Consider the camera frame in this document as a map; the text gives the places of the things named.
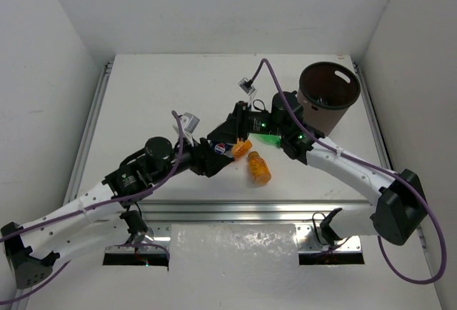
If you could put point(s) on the brown plastic bin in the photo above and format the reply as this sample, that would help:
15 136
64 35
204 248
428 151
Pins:
326 90

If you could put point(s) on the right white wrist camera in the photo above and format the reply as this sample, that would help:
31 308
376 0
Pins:
247 86

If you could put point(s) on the clear pepsi water bottle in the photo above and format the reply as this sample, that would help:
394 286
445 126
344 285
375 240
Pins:
221 152

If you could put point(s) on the aluminium table frame rail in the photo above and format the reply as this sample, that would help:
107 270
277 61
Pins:
250 212

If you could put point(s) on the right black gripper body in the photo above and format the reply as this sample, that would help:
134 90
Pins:
250 121

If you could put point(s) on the green plastic bottle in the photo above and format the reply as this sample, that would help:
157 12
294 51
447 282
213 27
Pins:
270 140

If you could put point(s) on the orange bottle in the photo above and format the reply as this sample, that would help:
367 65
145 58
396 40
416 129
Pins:
258 169
241 148

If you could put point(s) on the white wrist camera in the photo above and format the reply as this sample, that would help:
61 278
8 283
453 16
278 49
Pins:
247 86
189 122

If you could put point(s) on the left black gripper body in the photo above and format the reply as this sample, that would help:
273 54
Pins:
203 157

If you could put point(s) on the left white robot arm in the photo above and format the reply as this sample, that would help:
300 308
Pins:
104 215

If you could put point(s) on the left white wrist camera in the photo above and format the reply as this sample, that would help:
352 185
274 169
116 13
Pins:
189 122

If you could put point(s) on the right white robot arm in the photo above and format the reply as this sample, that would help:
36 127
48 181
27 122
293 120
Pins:
394 212

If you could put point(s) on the orange bottle front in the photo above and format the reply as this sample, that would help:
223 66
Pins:
258 169

